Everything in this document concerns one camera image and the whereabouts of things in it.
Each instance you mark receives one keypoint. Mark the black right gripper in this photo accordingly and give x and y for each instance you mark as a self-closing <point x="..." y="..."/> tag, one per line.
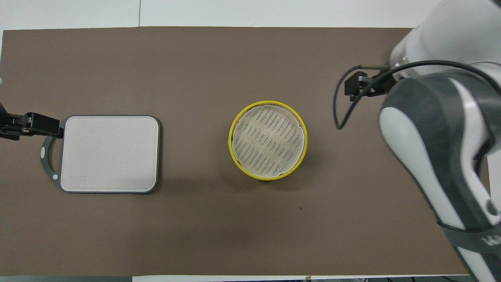
<point x="377" y="83"/>

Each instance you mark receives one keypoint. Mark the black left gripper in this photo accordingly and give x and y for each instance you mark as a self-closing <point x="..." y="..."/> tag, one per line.
<point x="11" y="125"/>

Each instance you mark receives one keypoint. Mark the white cutting board grey rim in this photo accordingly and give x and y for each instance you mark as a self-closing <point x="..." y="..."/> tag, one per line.
<point x="109" y="156"/>

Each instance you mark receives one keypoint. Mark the brown table mat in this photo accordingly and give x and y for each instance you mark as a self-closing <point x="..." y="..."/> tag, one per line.
<point x="235" y="227"/>

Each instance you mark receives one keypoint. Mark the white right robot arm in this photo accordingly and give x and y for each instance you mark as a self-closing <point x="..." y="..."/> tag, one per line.
<point x="430" y="117"/>

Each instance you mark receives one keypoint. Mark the yellow bamboo steamer base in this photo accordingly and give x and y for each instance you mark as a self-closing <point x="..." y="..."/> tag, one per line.
<point x="274" y="179"/>

